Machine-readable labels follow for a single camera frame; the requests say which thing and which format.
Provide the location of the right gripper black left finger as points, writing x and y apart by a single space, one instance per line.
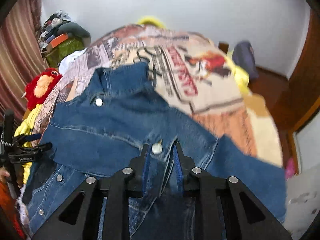
99 208

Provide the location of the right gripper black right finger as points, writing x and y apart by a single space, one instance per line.
224 208

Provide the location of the blue denim jacket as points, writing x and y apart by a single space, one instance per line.
117 117

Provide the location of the red plush toy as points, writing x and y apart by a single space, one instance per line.
40 87

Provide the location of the red striped curtain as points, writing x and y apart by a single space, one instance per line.
21 59

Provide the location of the white crumpled cloth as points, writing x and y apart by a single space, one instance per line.
65 64

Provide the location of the green patterned storage box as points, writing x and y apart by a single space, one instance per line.
57 54

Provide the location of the orange shoe box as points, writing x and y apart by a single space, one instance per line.
56 41

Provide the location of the wooden wardrobe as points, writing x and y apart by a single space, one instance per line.
300 101

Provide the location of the grey neck pillow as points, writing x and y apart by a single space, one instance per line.
75 30

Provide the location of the newspaper print bed cover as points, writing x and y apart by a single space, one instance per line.
191 73

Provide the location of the purple grey backpack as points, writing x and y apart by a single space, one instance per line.
243 56

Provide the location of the yellow bed headboard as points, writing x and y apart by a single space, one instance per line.
150 20

